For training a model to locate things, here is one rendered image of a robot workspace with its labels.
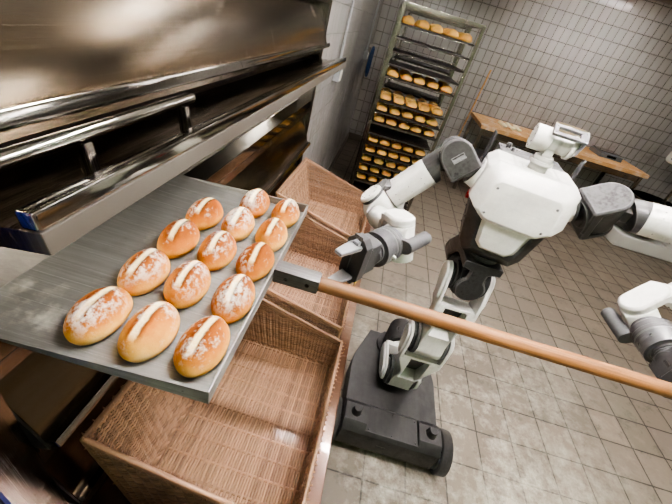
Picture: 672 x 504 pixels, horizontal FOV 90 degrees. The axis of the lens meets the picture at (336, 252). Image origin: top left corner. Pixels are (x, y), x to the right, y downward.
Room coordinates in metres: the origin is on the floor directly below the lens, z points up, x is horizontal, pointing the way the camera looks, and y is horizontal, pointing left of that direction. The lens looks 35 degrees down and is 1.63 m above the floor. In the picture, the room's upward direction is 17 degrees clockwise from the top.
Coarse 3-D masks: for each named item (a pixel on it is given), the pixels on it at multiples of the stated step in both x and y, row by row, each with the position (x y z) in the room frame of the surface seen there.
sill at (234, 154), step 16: (288, 112) 1.63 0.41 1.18; (256, 128) 1.29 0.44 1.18; (272, 128) 1.35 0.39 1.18; (240, 144) 1.09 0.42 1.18; (256, 144) 1.16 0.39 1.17; (208, 160) 0.90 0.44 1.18; (224, 160) 0.94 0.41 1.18; (240, 160) 1.02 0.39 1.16; (192, 176) 0.79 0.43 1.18; (208, 176) 0.81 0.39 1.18; (224, 176) 0.91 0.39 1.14; (0, 352) 0.22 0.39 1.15
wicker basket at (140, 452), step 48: (288, 336) 0.78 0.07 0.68; (288, 384) 0.66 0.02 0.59; (96, 432) 0.28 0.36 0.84; (144, 432) 0.36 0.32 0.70; (192, 432) 0.43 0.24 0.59; (240, 432) 0.47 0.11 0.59; (288, 432) 0.51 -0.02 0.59; (144, 480) 0.25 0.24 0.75; (192, 480) 0.32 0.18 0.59; (240, 480) 0.36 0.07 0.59; (288, 480) 0.39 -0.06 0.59
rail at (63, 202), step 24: (312, 72) 1.26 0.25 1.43; (264, 96) 0.78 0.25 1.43; (216, 120) 0.55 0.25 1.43; (168, 144) 0.41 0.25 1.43; (192, 144) 0.46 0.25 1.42; (120, 168) 0.31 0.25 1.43; (144, 168) 0.35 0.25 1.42; (72, 192) 0.25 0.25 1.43; (96, 192) 0.27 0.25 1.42; (24, 216) 0.20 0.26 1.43; (48, 216) 0.22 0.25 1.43
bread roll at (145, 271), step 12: (144, 252) 0.40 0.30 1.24; (156, 252) 0.41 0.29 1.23; (132, 264) 0.37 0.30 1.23; (144, 264) 0.38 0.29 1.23; (156, 264) 0.39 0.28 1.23; (168, 264) 0.42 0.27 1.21; (120, 276) 0.36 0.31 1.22; (132, 276) 0.36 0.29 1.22; (144, 276) 0.37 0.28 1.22; (156, 276) 0.38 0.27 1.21; (132, 288) 0.35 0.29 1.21; (144, 288) 0.36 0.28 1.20
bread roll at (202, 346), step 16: (208, 320) 0.31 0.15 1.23; (224, 320) 0.33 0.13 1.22; (192, 336) 0.28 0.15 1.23; (208, 336) 0.28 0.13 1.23; (224, 336) 0.30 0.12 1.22; (176, 352) 0.26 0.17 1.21; (192, 352) 0.26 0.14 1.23; (208, 352) 0.27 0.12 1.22; (224, 352) 0.29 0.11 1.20; (176, 368) 0.25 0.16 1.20; (192, 368) 0.25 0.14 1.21; (208, 368) 0.26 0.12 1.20
